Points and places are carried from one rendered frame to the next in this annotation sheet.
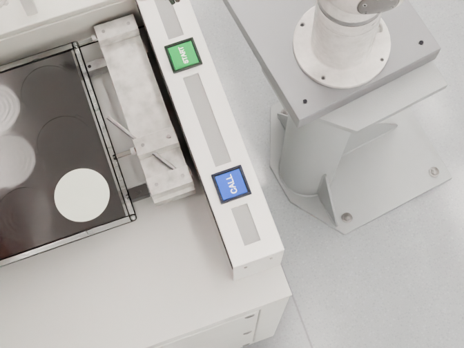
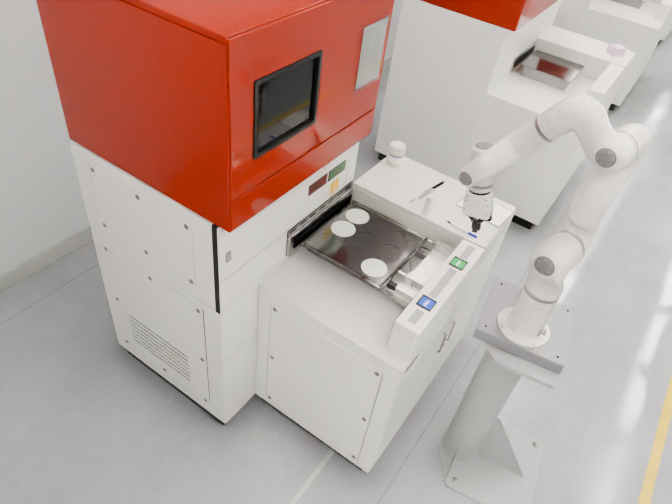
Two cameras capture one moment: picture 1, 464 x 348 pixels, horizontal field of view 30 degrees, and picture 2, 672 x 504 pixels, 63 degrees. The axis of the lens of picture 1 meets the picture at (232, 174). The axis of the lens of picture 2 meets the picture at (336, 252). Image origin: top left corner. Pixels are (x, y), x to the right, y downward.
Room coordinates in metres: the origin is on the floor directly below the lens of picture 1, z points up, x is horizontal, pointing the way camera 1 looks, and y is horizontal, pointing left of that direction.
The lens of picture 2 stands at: (-0.73, -0.75, 2.34)
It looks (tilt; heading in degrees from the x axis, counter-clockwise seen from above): 42 degrees down; 48
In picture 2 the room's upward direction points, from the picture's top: 9 degrees clockwise
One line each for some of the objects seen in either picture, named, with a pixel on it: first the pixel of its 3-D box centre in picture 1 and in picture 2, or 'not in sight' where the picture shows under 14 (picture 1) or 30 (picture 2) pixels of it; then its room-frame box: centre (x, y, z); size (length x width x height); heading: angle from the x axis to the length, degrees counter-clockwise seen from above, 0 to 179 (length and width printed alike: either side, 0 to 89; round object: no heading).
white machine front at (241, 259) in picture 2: not in sight; (293, 215); (0.22, 0.56, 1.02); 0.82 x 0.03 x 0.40; 19
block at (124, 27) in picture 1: (117, 30); (445, 248); (0.74, 0.22, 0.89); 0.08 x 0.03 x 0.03; 109
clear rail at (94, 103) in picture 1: (103, 128); (405, 262); (0.54, 0.24, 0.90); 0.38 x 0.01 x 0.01; 19
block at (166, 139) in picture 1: (156, 143); (416, 281); (0.51, 0.14, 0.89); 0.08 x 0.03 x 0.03; 109
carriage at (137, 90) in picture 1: (144, 111); (424, 275); (0.58, 0.16, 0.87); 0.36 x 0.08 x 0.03; 19
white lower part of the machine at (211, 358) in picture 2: not in sight; (228, 285); (0.11, 0.88, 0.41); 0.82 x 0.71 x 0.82; 19
